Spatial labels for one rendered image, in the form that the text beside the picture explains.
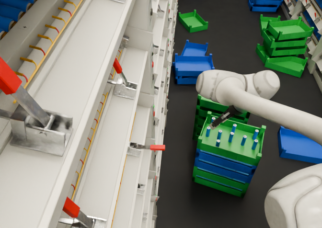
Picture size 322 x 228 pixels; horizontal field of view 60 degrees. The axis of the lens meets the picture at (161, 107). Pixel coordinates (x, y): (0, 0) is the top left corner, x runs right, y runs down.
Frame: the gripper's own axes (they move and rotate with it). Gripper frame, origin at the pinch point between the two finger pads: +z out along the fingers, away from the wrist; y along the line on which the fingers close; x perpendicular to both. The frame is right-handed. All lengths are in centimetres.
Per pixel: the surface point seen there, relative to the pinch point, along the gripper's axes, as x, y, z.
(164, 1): 58, 2, -20
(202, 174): -17.1, -7.2, 32.7
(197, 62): 53, 65, 68
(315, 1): 39, 176, 27
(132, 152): 4, -57, -46
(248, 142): -17.1, 13.1, 9.0
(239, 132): -10.4, 14.5, 12.1
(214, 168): -18.1, -4.3, 22.8
